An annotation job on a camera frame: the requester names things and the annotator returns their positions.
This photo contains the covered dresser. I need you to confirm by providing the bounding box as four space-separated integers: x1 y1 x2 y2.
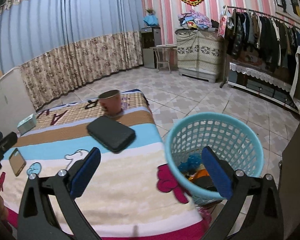
175 29 224 83

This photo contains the grey water dispenser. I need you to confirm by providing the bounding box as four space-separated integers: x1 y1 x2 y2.
140 27 162 69

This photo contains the dark wooden cabinet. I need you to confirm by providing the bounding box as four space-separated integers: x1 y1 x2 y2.
279 47 300 239

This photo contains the blue floral curtain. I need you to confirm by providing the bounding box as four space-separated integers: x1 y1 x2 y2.
0 0 143 109

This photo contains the orange plastic bag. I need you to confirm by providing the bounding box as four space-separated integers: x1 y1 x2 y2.
188 169 210 182

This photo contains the blue covered pot plant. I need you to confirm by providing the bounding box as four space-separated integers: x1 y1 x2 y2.
143 8 159 27

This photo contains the pink cartoon mug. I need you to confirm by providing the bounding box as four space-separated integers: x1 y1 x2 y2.
98 89 122 116

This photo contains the brown phone case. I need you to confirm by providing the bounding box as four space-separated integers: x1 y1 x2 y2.
8 148 26 177

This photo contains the light blue plastic basket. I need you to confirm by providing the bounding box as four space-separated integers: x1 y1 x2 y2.
165 112 264 205

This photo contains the white cabinet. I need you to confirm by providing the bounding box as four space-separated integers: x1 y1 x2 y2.
0 67 36 136

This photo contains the black zip case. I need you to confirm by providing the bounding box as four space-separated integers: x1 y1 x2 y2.
87 115 136 153

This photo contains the blue plastic bag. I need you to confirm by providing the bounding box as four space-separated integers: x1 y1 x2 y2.
178 153 202 173

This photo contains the cartoon striped blanket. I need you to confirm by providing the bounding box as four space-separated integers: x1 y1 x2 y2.
0 89 211 239

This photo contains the clothes rack with garments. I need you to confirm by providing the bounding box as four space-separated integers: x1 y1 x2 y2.
218 5 300 91

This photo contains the teal tissue box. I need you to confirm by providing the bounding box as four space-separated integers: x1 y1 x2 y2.
17 114 37 135

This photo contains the pile of folded clothes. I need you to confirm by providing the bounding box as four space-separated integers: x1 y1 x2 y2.
177 9 219 31

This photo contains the low shelf with lace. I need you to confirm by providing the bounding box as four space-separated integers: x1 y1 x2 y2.
226 62 298 113

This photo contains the small metal chair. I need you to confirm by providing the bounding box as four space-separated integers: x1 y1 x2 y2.
151 44 178 73

